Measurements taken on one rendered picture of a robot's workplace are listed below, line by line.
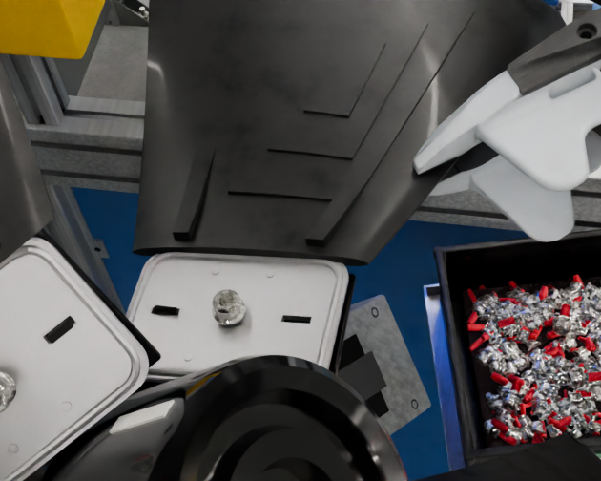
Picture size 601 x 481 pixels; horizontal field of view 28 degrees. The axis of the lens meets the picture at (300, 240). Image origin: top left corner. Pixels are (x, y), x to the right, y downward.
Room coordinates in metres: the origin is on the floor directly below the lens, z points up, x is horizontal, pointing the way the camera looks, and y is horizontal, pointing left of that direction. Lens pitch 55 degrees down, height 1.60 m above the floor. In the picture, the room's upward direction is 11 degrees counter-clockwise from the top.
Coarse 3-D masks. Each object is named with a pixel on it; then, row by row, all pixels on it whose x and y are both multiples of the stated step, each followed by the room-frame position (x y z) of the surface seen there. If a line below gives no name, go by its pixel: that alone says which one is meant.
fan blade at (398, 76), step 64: (192, 0) 0.45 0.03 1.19; (256, 0) 0.44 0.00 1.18; (320, 0) 0.43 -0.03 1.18; (384, 0) 0.43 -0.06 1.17; (448, 0) 0.43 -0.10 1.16; (512, 0) 0.44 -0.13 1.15; (192, 64) 0.40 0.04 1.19; (256, 64) 0.40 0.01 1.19; (320, 64) 0.39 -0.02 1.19; (384, 64) 0.38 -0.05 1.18; (448, 64) 0.39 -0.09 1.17; (192, 128) 0.36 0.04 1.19; (256, 128) 0.35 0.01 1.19; (320, 128) 0.35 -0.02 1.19; (384, 128) 0.34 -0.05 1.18; (192, 192) 0.32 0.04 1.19; (256, 192) 0.32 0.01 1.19; (320, 192) 0.31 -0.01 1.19; (384, 192) 0.31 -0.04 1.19; (320, 256) 0.28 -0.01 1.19
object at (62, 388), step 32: (32, 256) 0.24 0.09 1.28; (0, 288) 0.23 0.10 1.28; (32, 288) 0.23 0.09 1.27; (64, 288) 0.23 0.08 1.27; (0, 320) 0.22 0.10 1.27; (32, 320) 0.22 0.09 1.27; (96, 320) 0.22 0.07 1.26; (0, 352) 0.22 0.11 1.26; (32, 352) 0.21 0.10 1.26; (64, 352) 0.21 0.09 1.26; (96, 352) 0.21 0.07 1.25; (128, 352) 0.21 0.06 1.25; (32, 384) 0.21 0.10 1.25; (64, 384) 0.21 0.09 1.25; (96, 384) 0.20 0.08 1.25; (128, 384) 0.20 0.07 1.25; (0, 416) 0.20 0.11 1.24; (32, 416) 0.20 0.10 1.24; (64, 416) 0.20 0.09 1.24; (96, 416) 0.20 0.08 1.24; (0, 448) 0.19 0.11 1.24; (32, 448) 0.19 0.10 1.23; (0, 480) 0.19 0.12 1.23
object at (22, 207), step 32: (0, 64) 0.28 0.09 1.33; (0, 96) 0.27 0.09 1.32; (0, 128) 0.27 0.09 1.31; (0, 160) 0.26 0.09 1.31; (32, 160) 0.26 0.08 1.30; (0, 192) 0.25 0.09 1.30; (32, 192) 0.25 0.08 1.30; (0, 224) 0.24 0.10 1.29; (32, 224) 0.24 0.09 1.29; (0, 256) 0.23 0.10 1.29
